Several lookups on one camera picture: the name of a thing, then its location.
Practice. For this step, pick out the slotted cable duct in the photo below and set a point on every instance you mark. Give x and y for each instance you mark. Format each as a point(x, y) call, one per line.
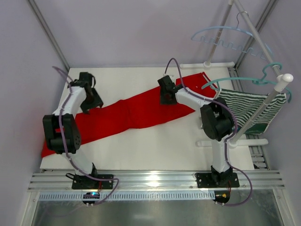
point(128, 196)

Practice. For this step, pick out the red trousers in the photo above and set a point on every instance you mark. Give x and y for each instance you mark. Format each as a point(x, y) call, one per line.
point(138, 112)

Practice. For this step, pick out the aluminium mounting rail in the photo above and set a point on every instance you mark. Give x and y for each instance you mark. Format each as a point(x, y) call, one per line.
point(150, 180)

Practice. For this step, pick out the green white striped garment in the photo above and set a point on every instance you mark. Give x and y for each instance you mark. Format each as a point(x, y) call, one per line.
point(244, 105)

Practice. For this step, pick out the teal hanger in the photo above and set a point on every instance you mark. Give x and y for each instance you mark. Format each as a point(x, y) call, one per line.
point(259, 82)

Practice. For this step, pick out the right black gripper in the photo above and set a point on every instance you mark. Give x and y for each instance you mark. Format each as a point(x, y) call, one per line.
point(167, 97)

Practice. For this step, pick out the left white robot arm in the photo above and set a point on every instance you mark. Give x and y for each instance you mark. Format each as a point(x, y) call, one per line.
point(62, 134)

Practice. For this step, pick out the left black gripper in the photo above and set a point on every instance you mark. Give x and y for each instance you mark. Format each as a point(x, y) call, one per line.
point(93, 103)

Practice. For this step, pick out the light blue hanger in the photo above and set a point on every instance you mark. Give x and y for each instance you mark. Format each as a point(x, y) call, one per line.
point(233, 38)

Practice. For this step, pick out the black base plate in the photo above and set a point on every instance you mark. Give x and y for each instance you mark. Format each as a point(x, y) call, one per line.
point(207, 180)
point(105, 181)

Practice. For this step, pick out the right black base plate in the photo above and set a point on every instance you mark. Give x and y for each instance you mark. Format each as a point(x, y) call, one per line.
point(207, 180)

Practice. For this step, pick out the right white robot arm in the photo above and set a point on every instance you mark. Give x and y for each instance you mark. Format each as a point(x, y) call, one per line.
point(217, 124)

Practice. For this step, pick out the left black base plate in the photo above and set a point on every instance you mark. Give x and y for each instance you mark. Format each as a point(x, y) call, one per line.
point(105, 181)

